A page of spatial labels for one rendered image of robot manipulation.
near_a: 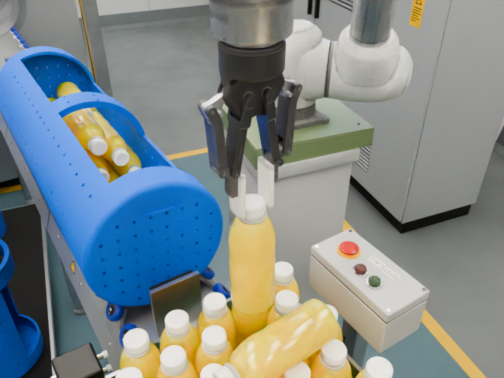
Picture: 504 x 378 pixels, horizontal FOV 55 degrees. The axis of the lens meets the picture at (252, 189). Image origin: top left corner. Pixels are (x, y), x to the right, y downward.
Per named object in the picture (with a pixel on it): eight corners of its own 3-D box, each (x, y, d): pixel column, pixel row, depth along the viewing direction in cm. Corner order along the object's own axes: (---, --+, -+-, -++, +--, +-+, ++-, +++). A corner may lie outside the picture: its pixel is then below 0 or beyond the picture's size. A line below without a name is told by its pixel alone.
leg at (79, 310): (85, 303, 224) (53, 192, 188) (89, 311, 220) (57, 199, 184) (73, 308, 222) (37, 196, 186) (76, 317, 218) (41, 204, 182)
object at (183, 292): (197, 309, 102) (193, 265, 94) (203, 316, 100) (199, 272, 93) (153, 330, 97) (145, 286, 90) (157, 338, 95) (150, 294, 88)
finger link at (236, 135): (258, 94, 55) (248, 95, 54) (242, 181, 60) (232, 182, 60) (240, 83, 58) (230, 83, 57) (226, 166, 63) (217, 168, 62)
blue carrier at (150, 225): (94, 124, 167) (85, 41, 152) (222, 280, 107) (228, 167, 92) (4, 140, 153) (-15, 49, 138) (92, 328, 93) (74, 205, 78)
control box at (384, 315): (345, 264, 102) (350, 226, 96) (419, 329, 88) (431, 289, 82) (307, 283, 98) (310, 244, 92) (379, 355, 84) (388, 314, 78)
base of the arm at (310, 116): (291, 95, 158) (292, 79, 155) (331, 122, 142) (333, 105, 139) (241, 105, 151) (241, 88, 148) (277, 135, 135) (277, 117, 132)
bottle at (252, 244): (270, 322, 74) (272, 227, 63) (225, 315, 75) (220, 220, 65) (277, 288, 80) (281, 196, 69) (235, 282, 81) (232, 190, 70)
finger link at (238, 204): (246, 175, 61) (241, 177, 61) (245, 219, 65) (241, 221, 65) (234, 164, 63) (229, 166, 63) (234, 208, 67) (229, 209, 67)
